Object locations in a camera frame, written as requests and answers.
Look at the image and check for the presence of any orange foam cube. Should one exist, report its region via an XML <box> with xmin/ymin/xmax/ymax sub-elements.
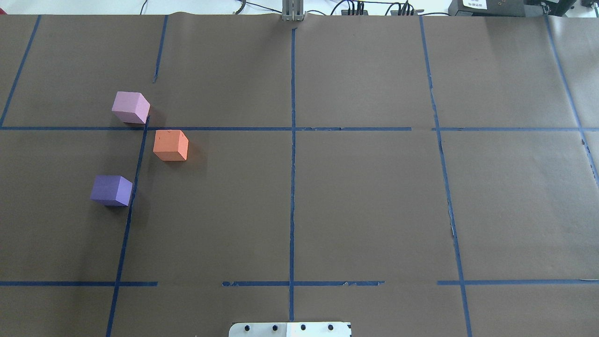
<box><xmin>153</xmin><ymin>130</ymin><xmax>189</xmax><ymax>161</ymax></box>

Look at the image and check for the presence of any pink foam cube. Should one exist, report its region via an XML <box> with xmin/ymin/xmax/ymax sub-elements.
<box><xmin>111</xmin><ymin>91</ymin><xmax>151</xmax><ymax>124</ymax></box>

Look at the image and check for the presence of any purple foam cube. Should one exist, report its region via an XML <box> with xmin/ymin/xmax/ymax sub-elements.
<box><xmin>90</xmin><ymin>175</ymin><xmax>133</xmax><ymax>207</ymax></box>

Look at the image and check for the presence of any black box with label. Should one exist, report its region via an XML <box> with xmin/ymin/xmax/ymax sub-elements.
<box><xmin>447</xmin><ymin>0</ymin><xmax>546</xmax><ymax>17</ymax></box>

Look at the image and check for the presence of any aluminium frame post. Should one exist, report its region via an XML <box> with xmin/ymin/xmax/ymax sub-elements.
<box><xmin>282</xmin><ymin>0</ymin><xmax>305</xmax><ymax>22</ymax></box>

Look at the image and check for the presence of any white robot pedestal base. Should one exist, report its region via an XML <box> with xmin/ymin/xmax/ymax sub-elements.
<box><xmin>228</xmin><ymin>322</ymin><xmax>352</xmax><ymax>337</ymax></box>

